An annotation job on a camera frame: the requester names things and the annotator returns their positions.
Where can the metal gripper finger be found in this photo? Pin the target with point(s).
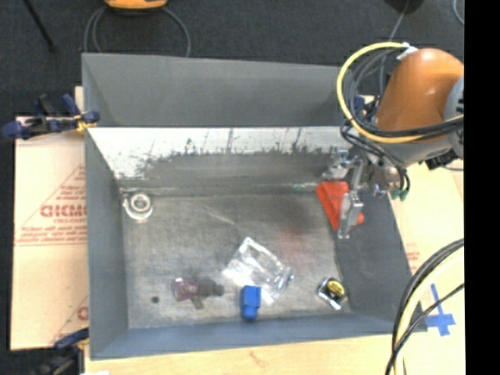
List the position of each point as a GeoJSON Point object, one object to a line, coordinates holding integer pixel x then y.
{"type": "Point", "coordinates": [335, 168]}
{"type": "Point", "coordinates": [353, 209]}

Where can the orange flat block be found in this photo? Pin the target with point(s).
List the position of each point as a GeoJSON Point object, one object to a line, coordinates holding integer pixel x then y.
{"type": "Point", "coordinates": [331, 201]}

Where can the yellow and silver tape measure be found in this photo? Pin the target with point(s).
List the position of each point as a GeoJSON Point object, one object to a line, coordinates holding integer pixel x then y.
{"type": "Point", "coordinates": [333, 289]}

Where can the clear plastic packet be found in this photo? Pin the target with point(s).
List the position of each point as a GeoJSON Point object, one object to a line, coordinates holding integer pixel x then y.
{"type": "Point", "coordinates": [256, 266]}

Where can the grey metal bin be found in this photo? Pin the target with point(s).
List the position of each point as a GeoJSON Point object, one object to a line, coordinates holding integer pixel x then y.
{"type": "Point", "coordinates": [218, 229]}

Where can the blue plastic cylinder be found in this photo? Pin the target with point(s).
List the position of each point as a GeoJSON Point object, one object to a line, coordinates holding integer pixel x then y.
{"type": "Point", "coordinates": [250, 299]}

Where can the dark red and grey object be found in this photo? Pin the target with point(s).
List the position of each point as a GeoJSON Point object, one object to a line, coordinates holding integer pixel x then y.
{"type": "Point", "coordinates": [187, 289]}

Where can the brown cardboard board red print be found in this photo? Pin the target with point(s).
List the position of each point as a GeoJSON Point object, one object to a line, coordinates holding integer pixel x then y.
{"type": "Point", "coordinates": [51, 248]}

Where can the black cylinder on white bracket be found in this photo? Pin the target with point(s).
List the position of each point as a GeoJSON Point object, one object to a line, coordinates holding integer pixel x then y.
{"type": "Point", "coordinates": [439, 161]}

